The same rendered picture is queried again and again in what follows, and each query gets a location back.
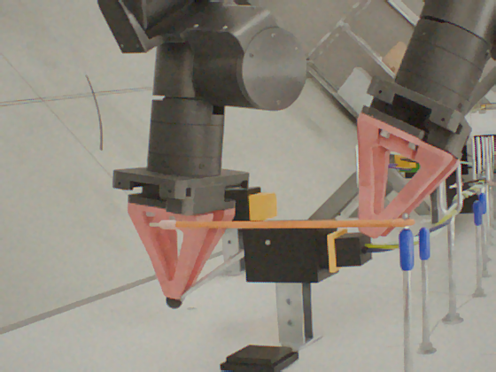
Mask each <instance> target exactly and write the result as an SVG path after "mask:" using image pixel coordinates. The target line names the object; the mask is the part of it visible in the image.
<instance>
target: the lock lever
mask: <svg viewBox="0 0 496 372"><path fill-rule="evenodd" d="M243 256H244V248H243V249H242V250H241V251H240V252H237V253H236V254H234V255H233V256H232V257H230V258H229V259H227V260H226V261H224V262H223V263H222V264H220V265H219V266H218V267H217V268H215V269H214V270H212V271H211V272H210V273H207V274H206V275H204V276H203V277H201V278H200V279H198V280H197V281H196V282H194V283H193V284H192V285H191V286H189V287H188V288H186V289H185V290H184V291H183V293H182V295H181V297H180V298H179V299H177V300H179V301H181V302H183V301H184V300H185V297H186V296H187V295H189V294H190V293H191V292H193V291H194V290H195V289H197V288H198V287H199V286H201V285H202V284H203V285H205V284H206V283H208V282H209V281H211V280H212V279H214V277H215V276H217V275H219V274H220V273H221V272H223V271H224V270H226V269H227V268H228V267H230V265H232V264H233V263H234V262H236V261H237V260H240V259H241V258H242V257H243Z"/></svg>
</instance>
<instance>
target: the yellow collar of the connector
mask: <svg viewBox="0 0 496 372"><path fill-rule="evenodd" d="M345 233H348V229H340V230H339V231H336V232H334V233H332V234H329V235H328V240H327V242H328V253H329V271H330V273H335V272H337V271H338V270H339V269H341V267H336V260H335V248H334V245H335V238H336V237H338V236H342V235H343V234H345Z"/></svg>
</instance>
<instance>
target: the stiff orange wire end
mask: <svg viewBox="0 0 496 372"><path fill-rule="evenodd" d="M413 225H415V220H414V219H407V221H403V220H402V219H395V220H352V221H162V222H160V223H151V224H150V226H151V227H161V228H162V229H177V228H366V227H410V226H413Z"/></svg>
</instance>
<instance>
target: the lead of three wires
mask: <svg viewBox="0 0 496 372"><path fill-rule="evenodd" d="M455 207H457V205H456V204H453V205H451V206H450V208H449V210H448V211H447V212H446V215H445V217H443V218H442V219H441V220H440V221H439V222H438V223H437V224H436V225H435V226H433V227H431V228H428V230H429V232H430V237H432V236H435V235H437V234H438V233H439V232H440V231H441V230H442V229H443V228H444V226H446V225H448V224H449V223H450V222H451V221H452V218H453V215H454V214H456V213H457V210H456V208H455ZM413 238H414V246H415V245H417V244H419V240H418V235H416V236H413ZM365 246H366V247H368V250H367V253H381V252H388V251H391V250H394V249H399V240H394V241H390V242H385V243H380V244H365Z"/></svg>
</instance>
